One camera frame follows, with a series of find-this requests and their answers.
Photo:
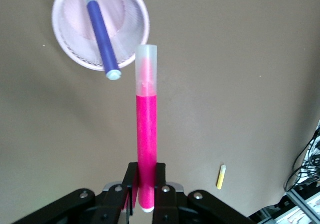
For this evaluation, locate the pink highlighter pen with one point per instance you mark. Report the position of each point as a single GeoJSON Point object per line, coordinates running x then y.
{"type": "Point", "coordinates": [147, 133]}

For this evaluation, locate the yellow highlighter pen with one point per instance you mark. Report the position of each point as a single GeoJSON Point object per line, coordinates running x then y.
{"type": "Point", "coordinates": [221, 179]}

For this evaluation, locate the pink mesh pen holder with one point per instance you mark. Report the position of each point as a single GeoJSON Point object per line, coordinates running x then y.
{"type": "Point", "coordinates": [75, 21]}

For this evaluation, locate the purple highlighter pen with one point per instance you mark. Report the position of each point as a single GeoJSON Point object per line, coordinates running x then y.
{"type": "Point", "coordinates": [102, 33]}

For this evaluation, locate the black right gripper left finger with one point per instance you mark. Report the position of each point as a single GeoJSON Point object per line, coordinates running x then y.
{"type": "Point", "coordinates": [115, 204]}

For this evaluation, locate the aluminium frame rail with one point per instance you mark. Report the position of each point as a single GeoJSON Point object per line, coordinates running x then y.
{"type": "Point", "coordinates": [295, 204]}

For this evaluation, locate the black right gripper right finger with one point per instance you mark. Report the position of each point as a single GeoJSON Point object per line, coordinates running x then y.
{"type": "Point", "coordinates": [166, 206]}

